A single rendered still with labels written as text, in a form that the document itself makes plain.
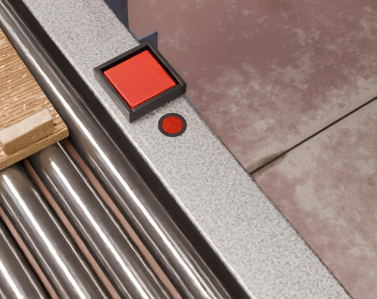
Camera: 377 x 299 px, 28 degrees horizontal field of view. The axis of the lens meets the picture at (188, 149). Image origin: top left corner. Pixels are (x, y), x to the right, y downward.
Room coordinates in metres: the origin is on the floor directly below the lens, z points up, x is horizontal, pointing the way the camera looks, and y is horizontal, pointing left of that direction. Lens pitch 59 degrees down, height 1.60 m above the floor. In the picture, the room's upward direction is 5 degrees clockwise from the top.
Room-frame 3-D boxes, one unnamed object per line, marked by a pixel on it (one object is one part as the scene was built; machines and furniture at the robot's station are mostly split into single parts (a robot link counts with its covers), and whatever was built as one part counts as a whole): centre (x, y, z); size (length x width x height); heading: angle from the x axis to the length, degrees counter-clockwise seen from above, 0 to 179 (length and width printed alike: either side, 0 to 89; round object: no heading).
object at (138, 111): (0.50, 0.06, 0.92); 0.08 x 0.08 x 0.02; 39
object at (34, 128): (0.40, 0.17, 0.95); 0.06 x 0.02 x 0.03; 127
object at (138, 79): (0.50, 0.06, 0.92); 0.06 x 0.06 x 0.01; 39
